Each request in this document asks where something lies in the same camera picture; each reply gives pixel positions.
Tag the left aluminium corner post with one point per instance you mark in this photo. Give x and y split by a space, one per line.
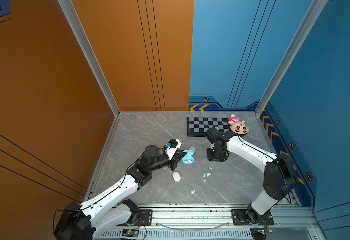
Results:
85 45

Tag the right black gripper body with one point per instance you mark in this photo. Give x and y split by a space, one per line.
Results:
214 155

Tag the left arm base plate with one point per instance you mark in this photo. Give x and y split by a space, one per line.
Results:
144 216

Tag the pink plush toy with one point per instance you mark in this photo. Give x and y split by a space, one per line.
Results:
237 125

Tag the mint green earbud case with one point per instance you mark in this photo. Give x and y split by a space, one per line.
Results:
192 148

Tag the right aluminium corner post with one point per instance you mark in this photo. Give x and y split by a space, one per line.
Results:
301 34

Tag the green circuit board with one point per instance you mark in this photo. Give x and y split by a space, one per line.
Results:
130 233
264 231

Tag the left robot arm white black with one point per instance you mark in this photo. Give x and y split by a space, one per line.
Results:
89 219

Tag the blue earbud case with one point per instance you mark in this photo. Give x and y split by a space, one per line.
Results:
188 158

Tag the left green circuit board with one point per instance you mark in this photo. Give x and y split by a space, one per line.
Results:
130 233

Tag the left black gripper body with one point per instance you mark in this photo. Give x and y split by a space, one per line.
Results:
172 164

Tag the black grey checkerboard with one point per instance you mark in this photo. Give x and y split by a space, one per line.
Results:
198 126

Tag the aluminium corner post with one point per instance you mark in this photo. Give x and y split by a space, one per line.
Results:
301 34
85 45

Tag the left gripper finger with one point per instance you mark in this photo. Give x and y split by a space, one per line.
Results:
181 160
181 154

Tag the right green circuit board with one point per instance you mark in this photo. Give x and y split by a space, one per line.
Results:
264 231

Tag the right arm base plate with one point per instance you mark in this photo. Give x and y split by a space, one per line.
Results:
242 217

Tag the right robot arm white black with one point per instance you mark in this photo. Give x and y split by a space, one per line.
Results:
280 177

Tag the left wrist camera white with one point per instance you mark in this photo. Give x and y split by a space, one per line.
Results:
171 147

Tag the white earbud case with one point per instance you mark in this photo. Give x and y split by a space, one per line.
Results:
176 177

